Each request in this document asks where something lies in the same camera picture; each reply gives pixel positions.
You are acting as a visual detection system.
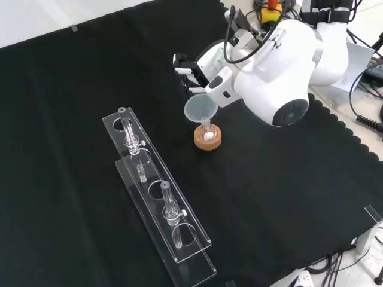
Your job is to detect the tan cork ring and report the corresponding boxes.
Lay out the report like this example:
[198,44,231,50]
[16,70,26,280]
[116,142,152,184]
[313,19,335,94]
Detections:
[193,124,223,152]

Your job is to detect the glass round-bottom flask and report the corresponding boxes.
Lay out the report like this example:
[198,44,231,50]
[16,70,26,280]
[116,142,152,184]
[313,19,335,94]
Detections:
[198,117,218,143]

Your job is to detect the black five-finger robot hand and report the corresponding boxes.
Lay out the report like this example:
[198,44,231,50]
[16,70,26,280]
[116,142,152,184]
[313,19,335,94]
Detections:
[172,40,249,95]

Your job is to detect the yellow stop button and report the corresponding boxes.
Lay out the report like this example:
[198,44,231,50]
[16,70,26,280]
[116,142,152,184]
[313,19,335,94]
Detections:
[260,0,284,30]

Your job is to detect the black floor cable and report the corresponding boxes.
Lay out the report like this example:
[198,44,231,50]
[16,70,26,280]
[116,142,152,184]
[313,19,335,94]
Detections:
[308,251,346,287]

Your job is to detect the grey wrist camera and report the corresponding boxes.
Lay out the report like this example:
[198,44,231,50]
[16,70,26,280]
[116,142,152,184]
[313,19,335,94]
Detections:
[224,6,266,50]

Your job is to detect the translucent plastic funnel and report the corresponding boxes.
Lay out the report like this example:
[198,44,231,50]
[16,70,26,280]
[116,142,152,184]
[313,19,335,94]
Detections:
[184,94,218,128]

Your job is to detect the clear acrylic funnel stand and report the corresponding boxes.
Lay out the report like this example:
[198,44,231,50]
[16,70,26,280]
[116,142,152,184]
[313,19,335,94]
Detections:
[101,106,218,287]

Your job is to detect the black bench cloth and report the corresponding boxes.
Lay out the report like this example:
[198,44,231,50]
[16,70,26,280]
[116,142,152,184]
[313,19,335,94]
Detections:
[0,0,383,287]

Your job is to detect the white power strip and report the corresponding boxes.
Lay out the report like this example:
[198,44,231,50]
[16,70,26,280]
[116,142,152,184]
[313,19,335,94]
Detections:
[286,268,315,287]

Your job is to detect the black coiled cable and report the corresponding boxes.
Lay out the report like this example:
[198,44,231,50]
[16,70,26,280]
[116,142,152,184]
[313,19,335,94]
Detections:
[348,67,383,132]

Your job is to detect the white folded paper sheet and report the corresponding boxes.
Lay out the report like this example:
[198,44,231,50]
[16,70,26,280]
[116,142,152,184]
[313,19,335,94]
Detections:
[330,41,375,93]

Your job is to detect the black electronic box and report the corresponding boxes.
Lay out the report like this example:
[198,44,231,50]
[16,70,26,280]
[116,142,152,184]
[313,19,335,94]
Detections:
[363,56,383,81]

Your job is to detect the black camera cable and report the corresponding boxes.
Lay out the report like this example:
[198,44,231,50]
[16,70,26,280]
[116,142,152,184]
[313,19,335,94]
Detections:
[223,8,290,65]

